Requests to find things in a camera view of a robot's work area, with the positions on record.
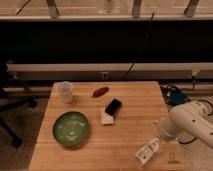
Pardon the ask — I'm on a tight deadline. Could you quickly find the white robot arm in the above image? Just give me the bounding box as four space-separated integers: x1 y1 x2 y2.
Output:
157 100 213 148

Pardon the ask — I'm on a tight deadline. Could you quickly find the green ceramic bowl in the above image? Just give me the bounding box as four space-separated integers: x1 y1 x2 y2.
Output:
52 111 90 146

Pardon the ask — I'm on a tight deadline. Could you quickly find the brown sausage-shaped object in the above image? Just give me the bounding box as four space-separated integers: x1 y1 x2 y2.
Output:
93 87 109 97

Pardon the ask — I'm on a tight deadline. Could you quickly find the black rectangular block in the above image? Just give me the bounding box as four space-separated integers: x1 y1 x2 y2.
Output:
105 99 122 116

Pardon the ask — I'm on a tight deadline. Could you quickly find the white sponge block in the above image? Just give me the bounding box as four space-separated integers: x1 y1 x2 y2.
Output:
101 108 114 125

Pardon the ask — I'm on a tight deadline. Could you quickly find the clear plastic cup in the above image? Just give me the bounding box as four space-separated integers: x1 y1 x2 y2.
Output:
56 81 72 103

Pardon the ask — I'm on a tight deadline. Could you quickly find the blue power adapter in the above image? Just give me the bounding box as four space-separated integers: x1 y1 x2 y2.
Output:
169 91 188 106

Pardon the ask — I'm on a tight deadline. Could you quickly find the black office chair base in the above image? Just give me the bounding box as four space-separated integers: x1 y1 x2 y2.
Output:
0 61 38 149

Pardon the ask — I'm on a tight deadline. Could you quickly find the black hanging cable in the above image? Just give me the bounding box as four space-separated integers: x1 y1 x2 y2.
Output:
119 11 156 82

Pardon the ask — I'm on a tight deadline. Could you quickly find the black floor cable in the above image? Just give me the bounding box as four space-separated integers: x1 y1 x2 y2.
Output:
161 75 213 145

